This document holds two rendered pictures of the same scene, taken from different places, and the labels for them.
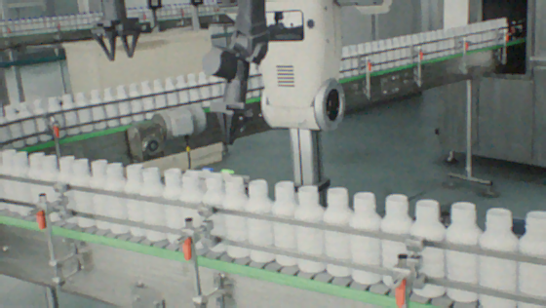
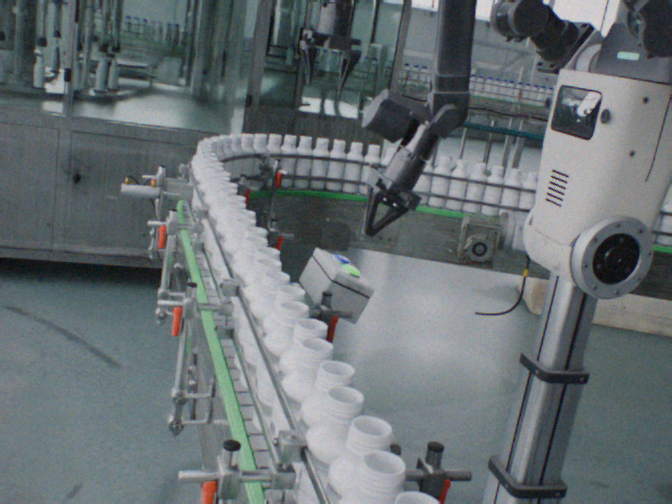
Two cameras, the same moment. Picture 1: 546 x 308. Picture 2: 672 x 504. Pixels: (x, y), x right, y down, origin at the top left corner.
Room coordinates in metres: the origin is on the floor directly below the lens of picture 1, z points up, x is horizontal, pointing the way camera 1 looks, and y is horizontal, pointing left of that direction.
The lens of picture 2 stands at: (0.48, -0.65, 1.48)
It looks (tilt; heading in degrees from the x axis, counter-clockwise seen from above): 15 degrees down; 38
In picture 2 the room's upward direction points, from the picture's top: 9 degrees clockwise
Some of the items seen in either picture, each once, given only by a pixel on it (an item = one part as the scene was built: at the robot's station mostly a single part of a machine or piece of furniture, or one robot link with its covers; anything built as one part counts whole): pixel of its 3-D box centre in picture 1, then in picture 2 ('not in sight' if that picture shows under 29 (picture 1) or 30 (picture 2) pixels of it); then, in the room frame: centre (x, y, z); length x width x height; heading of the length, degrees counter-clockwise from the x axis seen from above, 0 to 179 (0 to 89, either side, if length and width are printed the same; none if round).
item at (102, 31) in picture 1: (113, 41); (319, 61); (1.62, 0.38, 1.44); 0.07 x 0.07 x 0.09; 56
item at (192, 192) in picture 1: (194, 210); (249, 289); (1.32, 0.19, 1.08); 0.06 x 0.06 x 0.17
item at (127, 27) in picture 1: (124, 39); (337, 64); (1.65, 0.36, 1.44); 0.07 x 0.07 x 0.09; 56
